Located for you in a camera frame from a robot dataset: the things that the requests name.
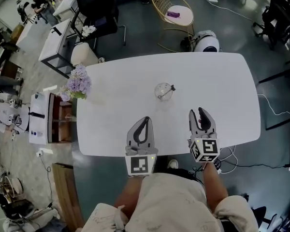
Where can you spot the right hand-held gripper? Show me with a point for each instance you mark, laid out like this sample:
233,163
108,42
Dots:
205,149

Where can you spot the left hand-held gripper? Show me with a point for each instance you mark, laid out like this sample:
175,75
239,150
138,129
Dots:
140,164

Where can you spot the clear glass cup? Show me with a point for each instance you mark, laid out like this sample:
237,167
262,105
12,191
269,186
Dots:
163,91

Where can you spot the person's right forearm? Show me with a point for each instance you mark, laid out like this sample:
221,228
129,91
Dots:
213,185

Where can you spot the person's left forearm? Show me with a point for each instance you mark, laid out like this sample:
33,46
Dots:
130,194

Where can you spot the person's white shoe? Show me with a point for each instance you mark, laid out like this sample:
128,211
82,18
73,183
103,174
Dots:
173,163

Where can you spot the person's white shirt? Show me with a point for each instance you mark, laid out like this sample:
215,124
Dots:
169,202

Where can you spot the purple flower bouquet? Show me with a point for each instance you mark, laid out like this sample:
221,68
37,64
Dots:
78,82

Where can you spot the white round robot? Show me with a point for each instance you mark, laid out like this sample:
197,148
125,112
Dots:
205,41

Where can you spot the white and wooden shelf cabinet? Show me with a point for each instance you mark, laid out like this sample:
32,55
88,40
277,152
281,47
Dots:
50,118

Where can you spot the wooden board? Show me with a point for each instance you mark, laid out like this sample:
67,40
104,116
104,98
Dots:
67,194

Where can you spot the white power strip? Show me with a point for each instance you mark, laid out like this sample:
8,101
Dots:
212,0
44,152

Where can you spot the beige padded stool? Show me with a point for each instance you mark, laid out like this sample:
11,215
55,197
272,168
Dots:
83,53

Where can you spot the purple pouch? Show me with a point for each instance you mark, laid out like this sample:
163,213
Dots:
173,14

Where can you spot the white flower bunch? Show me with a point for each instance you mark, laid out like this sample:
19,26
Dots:
89,30

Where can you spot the white side table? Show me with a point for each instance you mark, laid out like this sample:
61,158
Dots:
55,47

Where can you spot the black swivel chair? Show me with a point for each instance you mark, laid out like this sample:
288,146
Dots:
276,18

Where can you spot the black office chair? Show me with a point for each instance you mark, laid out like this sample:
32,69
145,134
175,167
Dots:
96,8

